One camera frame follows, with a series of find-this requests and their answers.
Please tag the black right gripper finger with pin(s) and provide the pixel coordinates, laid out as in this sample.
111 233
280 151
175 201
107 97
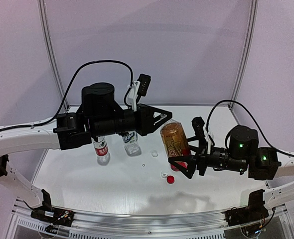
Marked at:
193 142
185 164

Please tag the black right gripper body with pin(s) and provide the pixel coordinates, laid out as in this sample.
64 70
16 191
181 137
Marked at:
202 160

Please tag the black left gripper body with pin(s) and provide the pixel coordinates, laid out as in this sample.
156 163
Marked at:
141 120

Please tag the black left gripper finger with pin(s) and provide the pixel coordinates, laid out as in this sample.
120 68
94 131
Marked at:
157 122
159 111

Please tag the amber tea bottle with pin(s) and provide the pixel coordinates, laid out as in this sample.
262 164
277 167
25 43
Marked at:
174 139

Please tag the clear bottle green blue label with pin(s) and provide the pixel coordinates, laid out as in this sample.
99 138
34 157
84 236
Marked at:
131 144

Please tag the red bottle cap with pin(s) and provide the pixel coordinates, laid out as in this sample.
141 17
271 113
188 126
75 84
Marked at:
170 179

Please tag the white tea bottle cap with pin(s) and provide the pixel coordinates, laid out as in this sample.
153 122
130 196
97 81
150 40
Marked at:
164 175

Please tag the blue white bottle cap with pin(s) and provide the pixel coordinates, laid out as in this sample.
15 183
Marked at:
154 153

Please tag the clear bottle red label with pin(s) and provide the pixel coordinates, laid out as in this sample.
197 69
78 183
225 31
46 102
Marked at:
102 150

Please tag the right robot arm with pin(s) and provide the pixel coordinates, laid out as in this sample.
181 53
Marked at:
242 155

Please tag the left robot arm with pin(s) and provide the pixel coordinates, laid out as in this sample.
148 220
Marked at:
99 115

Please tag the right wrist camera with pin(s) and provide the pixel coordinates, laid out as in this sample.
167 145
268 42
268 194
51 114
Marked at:
203 135

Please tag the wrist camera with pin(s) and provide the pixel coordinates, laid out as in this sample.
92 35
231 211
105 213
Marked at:
203 135
137 90

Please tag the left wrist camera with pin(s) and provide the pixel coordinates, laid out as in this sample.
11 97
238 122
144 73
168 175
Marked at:
137 90

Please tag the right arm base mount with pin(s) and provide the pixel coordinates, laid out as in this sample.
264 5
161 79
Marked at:
254 211

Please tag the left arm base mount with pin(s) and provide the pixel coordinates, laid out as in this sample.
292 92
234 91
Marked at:
54 216

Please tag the right aluminium frame post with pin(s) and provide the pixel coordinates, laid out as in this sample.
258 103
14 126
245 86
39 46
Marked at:
246 49

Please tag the aluminium frame post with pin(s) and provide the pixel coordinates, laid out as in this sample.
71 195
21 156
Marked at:
49 47
246 49

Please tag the aluminium front rail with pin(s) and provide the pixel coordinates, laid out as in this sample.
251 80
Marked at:
86 225

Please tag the left aluminium frame post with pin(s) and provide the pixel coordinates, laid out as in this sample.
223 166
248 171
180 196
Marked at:
49 47

